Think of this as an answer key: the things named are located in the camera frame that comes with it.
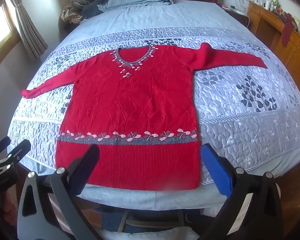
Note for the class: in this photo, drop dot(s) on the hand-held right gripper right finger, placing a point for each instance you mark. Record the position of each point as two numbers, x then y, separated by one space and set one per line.
215 170

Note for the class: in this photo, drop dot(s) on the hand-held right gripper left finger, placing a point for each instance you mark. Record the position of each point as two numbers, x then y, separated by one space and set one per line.
88 157

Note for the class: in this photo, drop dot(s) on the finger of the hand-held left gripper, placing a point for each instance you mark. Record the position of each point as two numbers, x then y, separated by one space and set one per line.
20 150
0 145

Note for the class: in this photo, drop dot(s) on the red knitted sweater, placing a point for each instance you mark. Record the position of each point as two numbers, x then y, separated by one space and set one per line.
130 100

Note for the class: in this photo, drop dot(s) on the dark blue clothes pile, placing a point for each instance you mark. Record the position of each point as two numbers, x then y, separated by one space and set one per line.
95 8

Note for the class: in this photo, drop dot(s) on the quilted floral bedspread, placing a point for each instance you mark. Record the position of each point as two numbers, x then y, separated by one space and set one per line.
240 130

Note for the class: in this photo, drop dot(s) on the window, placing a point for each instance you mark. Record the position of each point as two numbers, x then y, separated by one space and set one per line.
2 35

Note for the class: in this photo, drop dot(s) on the beige curtain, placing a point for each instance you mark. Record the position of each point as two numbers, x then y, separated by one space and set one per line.
27 27

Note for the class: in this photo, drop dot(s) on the gold floral cloth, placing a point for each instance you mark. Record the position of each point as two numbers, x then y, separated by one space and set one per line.
70 13

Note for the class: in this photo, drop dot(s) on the wooden desk with clutter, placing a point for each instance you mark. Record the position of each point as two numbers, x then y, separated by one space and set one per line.
270 27

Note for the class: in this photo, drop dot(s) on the grey green garment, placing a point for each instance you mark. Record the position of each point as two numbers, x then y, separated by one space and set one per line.
78 4

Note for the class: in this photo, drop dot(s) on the dark wooden nightstand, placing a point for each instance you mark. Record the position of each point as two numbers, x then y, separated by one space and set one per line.
237 17

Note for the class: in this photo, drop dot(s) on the dark red hanging cloth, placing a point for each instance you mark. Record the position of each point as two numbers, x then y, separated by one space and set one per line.
287 32

